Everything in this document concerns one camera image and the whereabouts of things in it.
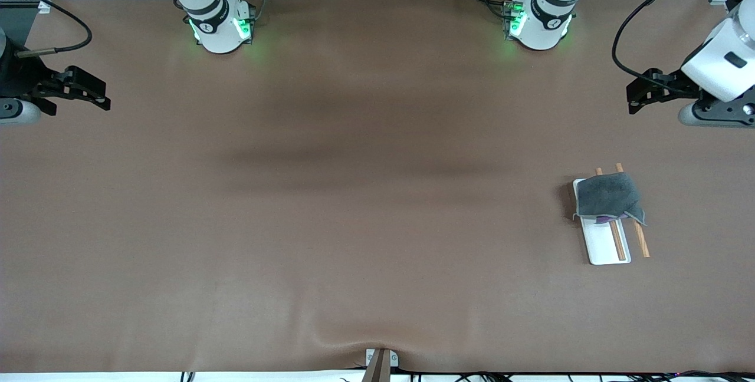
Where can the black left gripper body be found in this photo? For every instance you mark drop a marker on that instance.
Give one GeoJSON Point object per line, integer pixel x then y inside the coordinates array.
{"type": "Point", "coordinates": [676, 82]}

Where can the grey microfibre towel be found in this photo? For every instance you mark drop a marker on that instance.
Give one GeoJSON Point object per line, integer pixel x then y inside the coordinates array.
{"type": "Point", "coordinates": [607, 196]}

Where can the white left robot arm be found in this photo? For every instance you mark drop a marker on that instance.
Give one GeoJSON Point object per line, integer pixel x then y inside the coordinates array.
{"type": "Point", "coordinates": [545, 22]}

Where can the brown table mat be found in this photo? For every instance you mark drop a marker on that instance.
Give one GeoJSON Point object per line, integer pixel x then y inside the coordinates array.
{"type": "Point", "coordinates": [295, 252]}

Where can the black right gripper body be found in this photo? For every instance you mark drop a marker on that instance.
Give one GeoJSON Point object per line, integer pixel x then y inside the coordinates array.
{"type": "Point", "coordinates": [19, 78]}

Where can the white metal bracket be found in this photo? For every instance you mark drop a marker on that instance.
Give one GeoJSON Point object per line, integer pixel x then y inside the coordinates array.
{"type": "Point", "coordinates": [394, 359]}

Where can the white rack with wooden bars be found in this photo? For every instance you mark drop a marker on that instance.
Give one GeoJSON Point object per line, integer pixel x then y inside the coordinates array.
{"type": "Point", "coordinates": [601, 246]}

